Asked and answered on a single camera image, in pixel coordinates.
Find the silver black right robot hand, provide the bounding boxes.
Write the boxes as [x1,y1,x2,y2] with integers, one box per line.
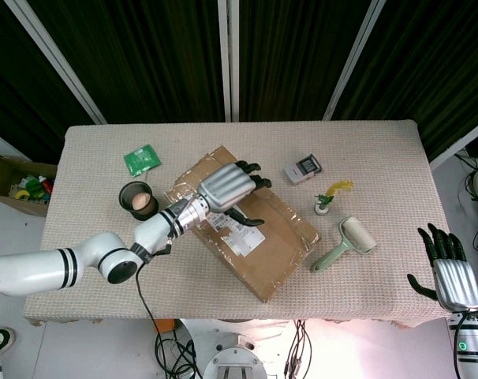
[406,223,478,313]

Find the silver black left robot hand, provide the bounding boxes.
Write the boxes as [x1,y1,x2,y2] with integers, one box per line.
[197,159,273,227]

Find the brown cardboard box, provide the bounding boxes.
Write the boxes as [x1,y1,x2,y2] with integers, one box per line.
[162,144,323,304]

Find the small white black box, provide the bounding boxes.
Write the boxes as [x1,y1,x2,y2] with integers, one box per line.
[283,153,323,186]

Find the black mesh cup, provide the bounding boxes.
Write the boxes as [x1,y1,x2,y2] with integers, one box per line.
[118,180,160,222]

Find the peach coloured egg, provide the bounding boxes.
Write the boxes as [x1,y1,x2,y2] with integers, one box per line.
[131,192,151,212]

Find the green foil packet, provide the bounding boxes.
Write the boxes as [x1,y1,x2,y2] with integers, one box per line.
[123,144,162,178]

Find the yellow green toy plant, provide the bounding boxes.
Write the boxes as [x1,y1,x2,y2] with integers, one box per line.
[313,179,354,216]

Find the pale green lint roller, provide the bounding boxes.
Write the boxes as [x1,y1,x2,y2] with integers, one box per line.
[309,216,379,274]

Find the beige waffle tablecloth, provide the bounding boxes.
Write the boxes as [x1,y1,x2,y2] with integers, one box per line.
[24,119,472,328]

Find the dark green curtain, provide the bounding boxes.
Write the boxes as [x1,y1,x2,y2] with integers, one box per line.
[238,0,376,122]
[28,0,226,123]
[0,0,96,151]
[331,0,478,161]

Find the white robot torso base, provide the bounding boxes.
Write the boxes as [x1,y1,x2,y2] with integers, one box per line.
[181,318,295,379]

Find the cardboard box of toys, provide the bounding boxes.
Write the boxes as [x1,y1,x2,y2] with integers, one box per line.
[0,146,58,217]

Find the white black shoe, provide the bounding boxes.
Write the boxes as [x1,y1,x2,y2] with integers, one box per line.
[0,327,16,354]

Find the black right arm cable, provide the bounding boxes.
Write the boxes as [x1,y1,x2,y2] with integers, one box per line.
[451,311,472,379]

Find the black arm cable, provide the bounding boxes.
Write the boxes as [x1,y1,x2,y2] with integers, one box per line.
[135,231,173,336]
[451,311,472,379]

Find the thin black floor cables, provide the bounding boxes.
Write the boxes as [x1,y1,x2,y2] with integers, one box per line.
[455,153,478,253]

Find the white frame post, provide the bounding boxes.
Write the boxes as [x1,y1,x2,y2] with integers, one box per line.
[323,0,387,121]
[217,0,241,122]
[428,117,478,171]
[0,126,31,163]
[13,0,107,126]

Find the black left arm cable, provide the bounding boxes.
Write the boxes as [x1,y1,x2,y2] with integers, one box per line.
[135,231,173,336]

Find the black floor cable bundle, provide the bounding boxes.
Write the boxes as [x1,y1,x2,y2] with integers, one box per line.
[155,318,204,379]

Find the red brown cable bundle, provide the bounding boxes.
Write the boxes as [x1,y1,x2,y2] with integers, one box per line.
[284,318,316,379]

